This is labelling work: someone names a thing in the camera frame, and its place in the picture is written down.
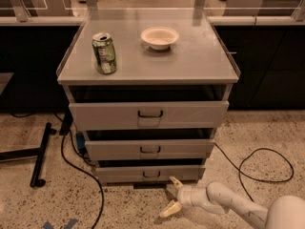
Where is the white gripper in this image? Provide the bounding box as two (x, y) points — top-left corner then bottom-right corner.
(159, 177), (208, 218)

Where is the black metal floor stand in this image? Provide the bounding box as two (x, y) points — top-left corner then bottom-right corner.
(0, 122), (56, 188)

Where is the black cable right floor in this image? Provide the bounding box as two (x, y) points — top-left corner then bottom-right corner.
(214, 142), (295, 202)

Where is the white bowl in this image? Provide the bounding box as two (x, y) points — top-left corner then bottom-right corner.
(141, 27), (179, 51)

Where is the grey top drawer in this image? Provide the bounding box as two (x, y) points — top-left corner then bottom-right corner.
(70, 101), (229, 131)

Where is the grey drawer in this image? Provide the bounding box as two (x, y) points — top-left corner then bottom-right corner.
(85, 139), (214, 160)
(70, 101), (229, 131)
(96, 165), (205, 184)

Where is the black cable left floor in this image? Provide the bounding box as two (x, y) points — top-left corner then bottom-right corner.
(52, 112), (106, 229)

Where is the green soda can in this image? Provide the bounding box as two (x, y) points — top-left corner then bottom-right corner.
(91, 32), (116, 74)

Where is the grey drawer cabinet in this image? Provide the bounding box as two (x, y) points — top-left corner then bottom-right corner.
(58, 9), (239, 171)

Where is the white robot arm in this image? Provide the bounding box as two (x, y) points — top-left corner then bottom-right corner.
(159, 177), (305, 229)

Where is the black cable floor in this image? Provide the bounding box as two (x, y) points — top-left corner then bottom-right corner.
(214, 142), (295, 202)
(52, 112), (106, 229)

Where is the blue tape floor mark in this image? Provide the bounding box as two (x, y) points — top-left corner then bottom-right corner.
(42, 219), (79, 229)

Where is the grey bottom drawer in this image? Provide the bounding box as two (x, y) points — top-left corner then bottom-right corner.
(96, 165), (205, 184)

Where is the grey middle drawer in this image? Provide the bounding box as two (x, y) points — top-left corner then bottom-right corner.
(85, 139), (214, 160)

